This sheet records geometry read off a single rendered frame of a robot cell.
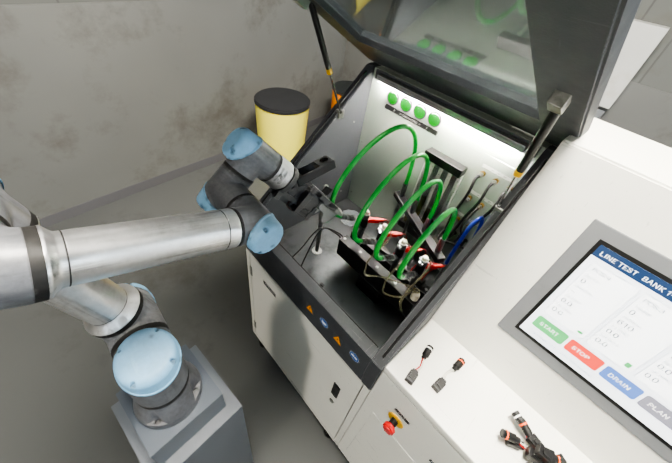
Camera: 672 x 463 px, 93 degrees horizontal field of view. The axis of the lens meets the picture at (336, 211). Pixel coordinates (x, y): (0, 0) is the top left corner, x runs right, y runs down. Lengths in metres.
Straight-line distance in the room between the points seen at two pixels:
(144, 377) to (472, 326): 0.79
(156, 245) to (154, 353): 0.31
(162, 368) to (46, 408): 1.42
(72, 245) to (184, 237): 0.14
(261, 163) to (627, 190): 0.72
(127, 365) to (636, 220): 1.02
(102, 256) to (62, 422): 1.63
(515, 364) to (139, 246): 0.89
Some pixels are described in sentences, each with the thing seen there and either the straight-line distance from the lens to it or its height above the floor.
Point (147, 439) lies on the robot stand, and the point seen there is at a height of 0.90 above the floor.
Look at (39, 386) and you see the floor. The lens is 2.23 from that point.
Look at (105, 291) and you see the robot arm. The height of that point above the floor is 1.23.
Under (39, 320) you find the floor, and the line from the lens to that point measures 2.44.
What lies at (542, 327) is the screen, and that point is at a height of 1.18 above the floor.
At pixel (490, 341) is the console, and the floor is 1.05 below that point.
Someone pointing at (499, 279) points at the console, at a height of 1.21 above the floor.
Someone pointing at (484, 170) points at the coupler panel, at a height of 1.31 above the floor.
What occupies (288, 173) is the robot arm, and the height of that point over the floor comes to 1.38.
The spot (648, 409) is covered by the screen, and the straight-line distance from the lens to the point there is 0.99.
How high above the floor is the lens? 1.82
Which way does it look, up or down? 42 degrees down
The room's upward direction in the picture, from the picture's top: 10 degrees clockwise
